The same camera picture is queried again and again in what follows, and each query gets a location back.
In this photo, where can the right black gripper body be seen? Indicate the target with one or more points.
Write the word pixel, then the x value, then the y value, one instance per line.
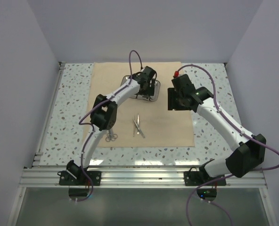
pixel 179 100

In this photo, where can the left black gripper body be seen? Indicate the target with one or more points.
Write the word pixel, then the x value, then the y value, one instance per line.
pixel 149 90

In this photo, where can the beige cloth wrap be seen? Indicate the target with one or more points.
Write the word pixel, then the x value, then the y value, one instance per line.
pixel 162 128

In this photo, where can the steel scissors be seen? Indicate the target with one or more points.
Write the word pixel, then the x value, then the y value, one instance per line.
pixel 111 136

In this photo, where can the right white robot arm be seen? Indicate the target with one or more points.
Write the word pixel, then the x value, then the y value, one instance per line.
pixel 247 149

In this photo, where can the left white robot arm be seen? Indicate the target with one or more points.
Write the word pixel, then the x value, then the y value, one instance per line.
pixel 102 116

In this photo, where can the stainless steel instrument tray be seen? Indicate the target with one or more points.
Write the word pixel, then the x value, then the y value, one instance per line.
pixel 154 93

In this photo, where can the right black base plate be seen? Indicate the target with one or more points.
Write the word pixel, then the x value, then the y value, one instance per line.
pixel 197 176

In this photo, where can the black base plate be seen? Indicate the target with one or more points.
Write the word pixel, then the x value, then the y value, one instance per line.
pixel 197 176
pixel 67 179

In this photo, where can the aluminium front rail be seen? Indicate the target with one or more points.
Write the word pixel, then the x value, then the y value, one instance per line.
pixel 134 177

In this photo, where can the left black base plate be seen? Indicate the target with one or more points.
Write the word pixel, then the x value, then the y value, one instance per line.
pixel 67 179

